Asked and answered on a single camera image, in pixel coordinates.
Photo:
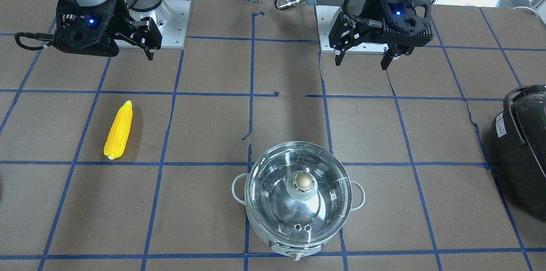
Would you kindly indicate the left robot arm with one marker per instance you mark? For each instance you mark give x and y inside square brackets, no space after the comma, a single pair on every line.
[401,25]

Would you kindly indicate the glass pot lid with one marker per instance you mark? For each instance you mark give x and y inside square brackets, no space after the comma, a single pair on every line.
[298,190]

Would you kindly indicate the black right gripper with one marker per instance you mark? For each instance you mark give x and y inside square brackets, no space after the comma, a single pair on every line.
[122,18]

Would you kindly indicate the black appliance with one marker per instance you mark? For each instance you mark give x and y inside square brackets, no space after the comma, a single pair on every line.
[519,134]

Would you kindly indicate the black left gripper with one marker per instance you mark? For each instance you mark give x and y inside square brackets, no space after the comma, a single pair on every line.
[370,7]

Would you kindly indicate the yellow corn cob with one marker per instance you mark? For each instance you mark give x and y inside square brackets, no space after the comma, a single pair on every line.
[119,132]

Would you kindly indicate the metal cable connector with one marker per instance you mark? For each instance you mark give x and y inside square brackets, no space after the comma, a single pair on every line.
[287,4]

